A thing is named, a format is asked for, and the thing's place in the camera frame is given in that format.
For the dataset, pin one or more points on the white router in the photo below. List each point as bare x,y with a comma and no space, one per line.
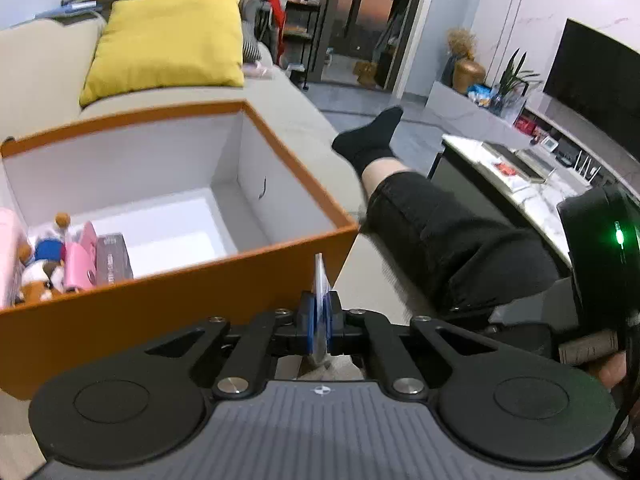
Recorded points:
585,167

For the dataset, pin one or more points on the black right sock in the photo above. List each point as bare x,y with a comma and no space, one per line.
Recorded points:
370,137

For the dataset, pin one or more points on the blue white packet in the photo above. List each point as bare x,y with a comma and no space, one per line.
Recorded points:
320,285

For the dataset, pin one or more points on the yellow pillow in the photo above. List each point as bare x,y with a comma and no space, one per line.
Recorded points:
165,45

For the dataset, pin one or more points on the pale pink pouch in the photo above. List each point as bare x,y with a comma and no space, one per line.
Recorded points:
10,255

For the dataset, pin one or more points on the orange cardboard box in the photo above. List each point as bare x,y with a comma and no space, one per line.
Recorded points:
150,320

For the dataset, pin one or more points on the black metal rack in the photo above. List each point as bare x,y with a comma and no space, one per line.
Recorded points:
295,30

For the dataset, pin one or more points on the magazine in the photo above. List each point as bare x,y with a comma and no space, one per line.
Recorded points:
515,160

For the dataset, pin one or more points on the blue flat book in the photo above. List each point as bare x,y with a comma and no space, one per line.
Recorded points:
72,10

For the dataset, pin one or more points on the dried plant bunch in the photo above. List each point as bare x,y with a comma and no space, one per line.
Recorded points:
461,42

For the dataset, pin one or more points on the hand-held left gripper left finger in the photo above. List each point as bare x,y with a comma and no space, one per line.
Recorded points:
307,325

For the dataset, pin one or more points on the beige sofa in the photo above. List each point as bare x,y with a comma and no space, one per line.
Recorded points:
40,60

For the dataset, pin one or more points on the white marble cabinet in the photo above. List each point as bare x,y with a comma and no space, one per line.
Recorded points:
465,110

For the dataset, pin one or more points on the blue snack bag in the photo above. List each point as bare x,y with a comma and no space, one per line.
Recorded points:
480,95

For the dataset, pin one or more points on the green potted plant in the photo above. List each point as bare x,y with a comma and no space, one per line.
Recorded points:
515,80

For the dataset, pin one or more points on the gold vase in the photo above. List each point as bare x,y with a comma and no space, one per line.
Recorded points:
469,76

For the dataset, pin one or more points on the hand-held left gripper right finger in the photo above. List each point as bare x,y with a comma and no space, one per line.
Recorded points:
331,325

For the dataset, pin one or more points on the dark printed card box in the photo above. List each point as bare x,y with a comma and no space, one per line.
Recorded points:
115,260

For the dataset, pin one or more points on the person's right hand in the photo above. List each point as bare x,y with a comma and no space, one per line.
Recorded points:
595,352

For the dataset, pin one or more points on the person's right leg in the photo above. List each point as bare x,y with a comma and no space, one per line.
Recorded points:
450,235

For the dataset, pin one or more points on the white brown plush dog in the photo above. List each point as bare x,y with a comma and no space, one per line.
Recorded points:
42,265

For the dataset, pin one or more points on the striped cushion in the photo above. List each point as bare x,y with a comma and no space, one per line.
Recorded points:
251,49

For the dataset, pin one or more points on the bright pink small box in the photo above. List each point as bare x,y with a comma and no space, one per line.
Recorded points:
80,262

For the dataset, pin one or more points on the black television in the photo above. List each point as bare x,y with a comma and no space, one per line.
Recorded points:
595,80

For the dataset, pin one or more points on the marble coffee table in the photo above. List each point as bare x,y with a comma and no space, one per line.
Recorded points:
540,205

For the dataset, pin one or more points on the small white clock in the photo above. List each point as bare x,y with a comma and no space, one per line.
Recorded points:
548,142

